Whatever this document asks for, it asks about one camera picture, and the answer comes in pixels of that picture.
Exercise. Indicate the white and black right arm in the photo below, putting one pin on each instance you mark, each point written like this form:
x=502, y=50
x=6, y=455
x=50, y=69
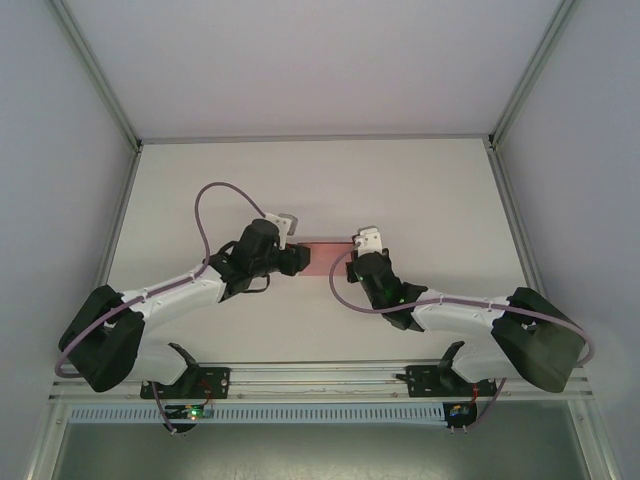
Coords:
x=460, y=315

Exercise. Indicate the circuit board with green light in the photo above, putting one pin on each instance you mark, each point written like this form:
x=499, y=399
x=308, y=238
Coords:
x=192, y=413

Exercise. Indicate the aluminium frame post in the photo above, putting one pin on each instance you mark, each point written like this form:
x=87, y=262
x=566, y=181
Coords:
x=527, y=75
x=99, y=75

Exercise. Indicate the small circuit board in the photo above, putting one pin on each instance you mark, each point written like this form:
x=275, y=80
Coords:
x=459, y=412

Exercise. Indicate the pink paper box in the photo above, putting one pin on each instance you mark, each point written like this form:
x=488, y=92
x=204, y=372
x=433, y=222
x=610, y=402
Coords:
x=325, y=257

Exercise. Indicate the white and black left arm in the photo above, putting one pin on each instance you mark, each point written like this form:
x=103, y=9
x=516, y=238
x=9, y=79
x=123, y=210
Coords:
x=175, y=295

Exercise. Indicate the aluminium side frame rail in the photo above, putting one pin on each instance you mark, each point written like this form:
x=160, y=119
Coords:
x=518, y=225
x=113, y=225

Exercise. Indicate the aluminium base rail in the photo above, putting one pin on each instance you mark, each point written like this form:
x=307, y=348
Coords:
x=320, y=380

